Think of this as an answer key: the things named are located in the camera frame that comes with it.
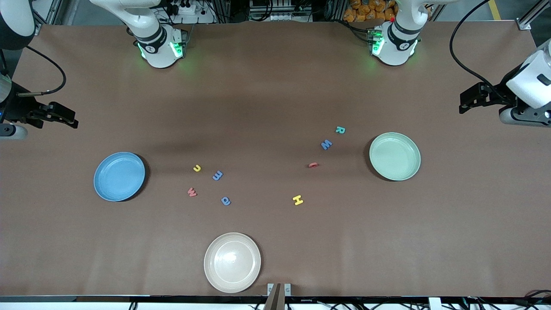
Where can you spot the blue plate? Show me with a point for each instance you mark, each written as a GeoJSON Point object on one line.
{"type": "Point", "coordinates": [119, 176]}

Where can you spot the teal foam capital R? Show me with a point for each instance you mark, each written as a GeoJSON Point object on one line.
{"type": "Point", "coordinates": [340, 129]}

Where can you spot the white power strip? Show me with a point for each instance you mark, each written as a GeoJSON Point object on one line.
{"type": "Point", "coordinates": [202, 18]}

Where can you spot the pale green plate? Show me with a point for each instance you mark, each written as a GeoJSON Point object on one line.
{"type": "Point", "coordinates": [394, 156]}

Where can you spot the brown camera post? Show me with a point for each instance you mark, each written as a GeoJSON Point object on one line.
{"type": "Point", "coordinates": [275, 300]}

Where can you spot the red foam lowercase w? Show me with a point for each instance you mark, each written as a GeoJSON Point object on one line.
{"type": "Point", "coordinates": [192, 192]}

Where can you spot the yellow foam capital H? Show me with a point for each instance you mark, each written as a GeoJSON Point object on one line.
{"type": "Point", "coordinates": [298, 200]}

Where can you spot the blue foam lowercase a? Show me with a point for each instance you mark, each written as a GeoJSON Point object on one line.
{"type": "Point", "coordinates": [225, 201]}

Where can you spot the blue foam lowercase m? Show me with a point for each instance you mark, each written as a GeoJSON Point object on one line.
{"type": "Point", "coordinates": [217, 175]}

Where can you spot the grey metal bracket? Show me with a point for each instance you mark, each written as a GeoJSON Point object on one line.
{"type": "Point", "coordinates": [287, 289]}

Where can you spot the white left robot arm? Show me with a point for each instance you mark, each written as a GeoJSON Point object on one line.
{"type": "Point", "coordinates": [398, 43]}

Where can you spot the blue foam capital W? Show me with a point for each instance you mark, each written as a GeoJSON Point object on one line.
{"type": "Point", "coordinates": [326, 144]}

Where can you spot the orange mesh bag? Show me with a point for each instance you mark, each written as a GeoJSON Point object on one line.
{"type": "Point", "coordinates": [366, 10]}

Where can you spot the yellow foam lowercase u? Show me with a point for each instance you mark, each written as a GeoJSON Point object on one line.
{"type": "Point", "coordinates": [196, 168]}

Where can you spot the white table edge rail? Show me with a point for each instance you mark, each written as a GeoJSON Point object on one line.
{"type": "Point", "coordinates": [193, 306]}

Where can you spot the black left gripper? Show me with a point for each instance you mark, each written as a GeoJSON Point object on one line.
{"type": "Point", "coordinates": [498, 96]}

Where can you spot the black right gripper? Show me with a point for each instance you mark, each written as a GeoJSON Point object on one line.
{"type": "Point", "coordinates": [18, 109]}

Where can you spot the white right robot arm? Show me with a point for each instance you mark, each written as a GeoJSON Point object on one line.
{"type": "Point", "coordinates": [155, 47]}

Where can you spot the beige plate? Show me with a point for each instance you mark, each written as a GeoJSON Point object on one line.
{"type": "Point", "coordinates": [232, 262]}

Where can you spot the brown table cover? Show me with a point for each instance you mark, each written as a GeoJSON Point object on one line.
{"type": "Point", "coordinates": [275, 86]}

